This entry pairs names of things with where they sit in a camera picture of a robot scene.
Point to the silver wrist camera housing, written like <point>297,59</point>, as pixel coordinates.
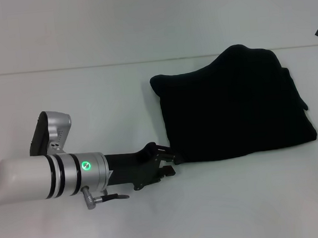
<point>51,134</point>

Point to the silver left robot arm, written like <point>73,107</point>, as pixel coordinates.
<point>41,178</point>

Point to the black shirt with FREE print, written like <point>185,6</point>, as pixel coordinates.
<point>230,104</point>

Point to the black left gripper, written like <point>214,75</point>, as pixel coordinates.
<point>135,167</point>

